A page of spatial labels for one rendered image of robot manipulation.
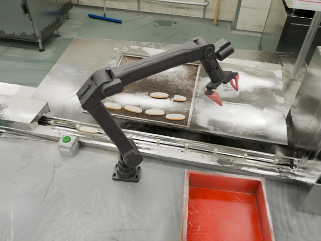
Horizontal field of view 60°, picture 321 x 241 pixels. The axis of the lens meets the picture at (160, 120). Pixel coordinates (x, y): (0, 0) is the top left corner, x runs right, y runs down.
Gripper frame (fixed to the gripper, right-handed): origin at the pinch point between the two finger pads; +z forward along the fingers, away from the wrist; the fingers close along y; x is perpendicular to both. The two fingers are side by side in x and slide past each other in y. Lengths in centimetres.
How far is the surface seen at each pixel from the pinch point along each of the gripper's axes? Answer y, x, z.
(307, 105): -26.2, 8.7, 25.2
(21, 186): 87, -37, -16
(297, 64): -80, -41, 42
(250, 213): 24.1, 11.5, 39.7
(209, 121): 1.5, -26.2, 18.2
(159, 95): 8.8, -48.3, -2.1
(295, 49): -141, -98, 69
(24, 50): 39, -336, -71
